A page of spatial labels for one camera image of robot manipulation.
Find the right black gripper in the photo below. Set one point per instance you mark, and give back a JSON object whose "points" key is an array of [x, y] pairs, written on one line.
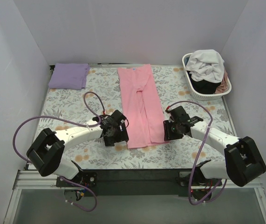
{"points": [[167, 131]]}

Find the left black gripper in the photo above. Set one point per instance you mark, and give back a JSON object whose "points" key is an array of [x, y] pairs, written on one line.
{"points": [[124, 131]]}

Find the pink t shirt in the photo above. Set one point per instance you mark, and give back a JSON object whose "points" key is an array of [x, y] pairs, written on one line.
{"points": [[141, 106]]}

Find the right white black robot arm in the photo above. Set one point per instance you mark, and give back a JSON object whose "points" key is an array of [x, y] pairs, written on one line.
{"points": [[243, 161]]}

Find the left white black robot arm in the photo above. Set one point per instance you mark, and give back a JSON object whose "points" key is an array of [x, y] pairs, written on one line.
{"points": [[47, 149]]}

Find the white laundry basket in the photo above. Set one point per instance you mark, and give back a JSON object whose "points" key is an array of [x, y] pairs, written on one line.
{"points": [[196, 95]]}

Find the black garment in basket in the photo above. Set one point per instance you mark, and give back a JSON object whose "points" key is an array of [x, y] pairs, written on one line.
{"points": [[203, 86]]}

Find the brown garment in basket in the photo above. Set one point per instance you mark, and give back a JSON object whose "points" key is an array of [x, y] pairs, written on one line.
{"points": [[224, 84]]}

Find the folded purple t shirt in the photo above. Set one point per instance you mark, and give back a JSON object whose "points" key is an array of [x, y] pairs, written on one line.
{"points": [[69, 76]]}

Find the white t shirt in basket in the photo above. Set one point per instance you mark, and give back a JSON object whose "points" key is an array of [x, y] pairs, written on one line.
{"points": [[207, 65]]}

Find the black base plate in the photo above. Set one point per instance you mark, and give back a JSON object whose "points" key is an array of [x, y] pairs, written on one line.
{"points": [[135, 182]]}

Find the aluminium frame rail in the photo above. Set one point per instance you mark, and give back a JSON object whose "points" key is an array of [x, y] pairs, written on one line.
{"points": [[31, 179]]}

